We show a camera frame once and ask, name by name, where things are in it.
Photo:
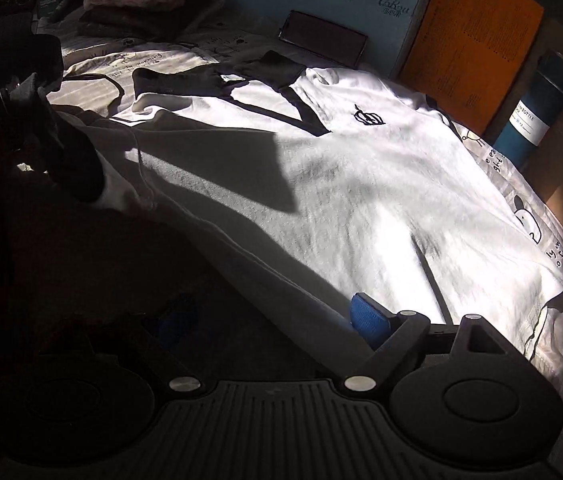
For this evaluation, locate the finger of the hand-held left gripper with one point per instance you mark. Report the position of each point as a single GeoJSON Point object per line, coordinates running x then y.
{"type": "Point", "coordinates": [35, 91]}

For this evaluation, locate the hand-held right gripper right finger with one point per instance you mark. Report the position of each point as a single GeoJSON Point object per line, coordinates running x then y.
{"type": "Point", "coordinates": [369, 321]}

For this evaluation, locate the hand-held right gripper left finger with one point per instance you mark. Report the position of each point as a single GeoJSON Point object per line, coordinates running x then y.
{"type": "Point", "coordinates": [177, 324]}

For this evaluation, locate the white t-shirt with black collar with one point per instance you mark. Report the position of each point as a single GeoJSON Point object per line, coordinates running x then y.
{"type": "Point", "coordinates": [361, 185]}

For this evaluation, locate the printed white bed sheet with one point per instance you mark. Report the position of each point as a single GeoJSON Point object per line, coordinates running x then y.
{"type": "Point", "coordinates": [161, 57]}

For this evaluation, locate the dark folded cloth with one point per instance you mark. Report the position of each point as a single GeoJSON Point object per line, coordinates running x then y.
{"type": "Point", "coordinates": [146, 20]}

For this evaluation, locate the blue thermos bottle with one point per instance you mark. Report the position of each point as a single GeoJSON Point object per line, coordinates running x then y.
{"type": "Point", "coordinates": [536, 102]}

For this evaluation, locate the black smartphone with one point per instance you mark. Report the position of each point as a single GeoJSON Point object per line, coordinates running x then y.
{"type": "Point", "coordinates": [321, 37]}

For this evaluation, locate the orange printed box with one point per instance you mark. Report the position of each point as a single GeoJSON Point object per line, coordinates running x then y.
{"type": "Point", "coordinates": [471, 35]}

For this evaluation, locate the light blue carton box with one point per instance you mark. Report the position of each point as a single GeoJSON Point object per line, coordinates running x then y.
{"type": "Point", "coordinates": [336, 15]}

